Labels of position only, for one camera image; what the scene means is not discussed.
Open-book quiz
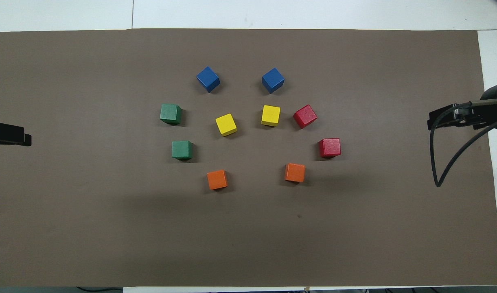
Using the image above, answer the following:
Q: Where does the brown table mat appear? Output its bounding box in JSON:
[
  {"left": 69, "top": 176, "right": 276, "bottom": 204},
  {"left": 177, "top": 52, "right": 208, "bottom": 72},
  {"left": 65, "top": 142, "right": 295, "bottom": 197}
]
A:
[{"left": 0, "top": 28, "right": 497, "bottom": 287}]

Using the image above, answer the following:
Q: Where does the orange wooden block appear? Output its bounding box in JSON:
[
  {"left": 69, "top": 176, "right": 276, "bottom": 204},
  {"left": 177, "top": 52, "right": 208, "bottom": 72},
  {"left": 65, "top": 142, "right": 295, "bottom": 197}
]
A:
[
  {"left": 285, "top": 163, "right": 306, "bottom": 183},
  {"left": 207, "top": 170, "right": 228, "bottom": 190}
]

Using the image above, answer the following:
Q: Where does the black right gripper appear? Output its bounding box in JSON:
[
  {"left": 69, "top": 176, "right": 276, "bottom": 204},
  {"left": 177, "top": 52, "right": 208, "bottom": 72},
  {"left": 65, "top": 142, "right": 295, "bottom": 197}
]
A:
[{"left": 427, "top": 104, "right": 495, "bottom": 131}]

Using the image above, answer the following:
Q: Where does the green wooden block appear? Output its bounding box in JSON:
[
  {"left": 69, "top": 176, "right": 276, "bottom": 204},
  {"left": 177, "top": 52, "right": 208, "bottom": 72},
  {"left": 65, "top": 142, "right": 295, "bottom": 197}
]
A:
[
  {"left": 160, "top": 104, "right": 182, "bottom": 125},
  {"left": 171, "top": 140, "right": 193, "bottom": 160}
]

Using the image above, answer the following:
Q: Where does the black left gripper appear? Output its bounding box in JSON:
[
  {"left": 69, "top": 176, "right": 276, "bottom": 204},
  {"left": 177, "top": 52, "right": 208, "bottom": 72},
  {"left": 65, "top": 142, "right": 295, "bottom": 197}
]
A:
[{"left": 0, "top": 121, "right": 32, "bottom": 147}]

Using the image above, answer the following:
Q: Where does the blue wooden block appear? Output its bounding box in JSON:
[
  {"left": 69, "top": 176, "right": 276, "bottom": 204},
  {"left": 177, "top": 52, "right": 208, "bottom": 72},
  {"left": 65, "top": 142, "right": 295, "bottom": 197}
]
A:
[
  {"left": 196, "top": 66, "right": 221, "bottom": 93},
  {"left": 261, "top": 68, "right": 285, "bottom": 94}
]

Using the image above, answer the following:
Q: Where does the yellow wooden block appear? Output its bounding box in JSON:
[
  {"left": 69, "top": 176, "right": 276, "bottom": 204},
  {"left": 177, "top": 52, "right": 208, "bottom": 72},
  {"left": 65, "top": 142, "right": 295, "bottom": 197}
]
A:
[
  {"left": 215, "top": 114, "right": 238, "bottom": 137},
  {"left": 261, "top": 105, "right": 281, "bottom": 127}
]

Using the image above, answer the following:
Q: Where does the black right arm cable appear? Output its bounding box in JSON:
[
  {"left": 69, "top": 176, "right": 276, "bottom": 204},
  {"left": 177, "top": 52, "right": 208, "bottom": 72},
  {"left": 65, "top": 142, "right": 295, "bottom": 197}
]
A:
[{"left": 430, "top": 102, "right": 497, "bottom": 188}]

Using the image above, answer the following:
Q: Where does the red wooden block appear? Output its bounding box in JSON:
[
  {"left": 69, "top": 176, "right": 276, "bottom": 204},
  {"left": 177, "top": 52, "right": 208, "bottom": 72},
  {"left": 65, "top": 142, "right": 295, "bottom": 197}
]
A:
[
  {"left": 293, "top": 105, "right": 318, "bottom": 129},
  {"left": 318, "top": 138, "right": 342, "bottom": 158}
]

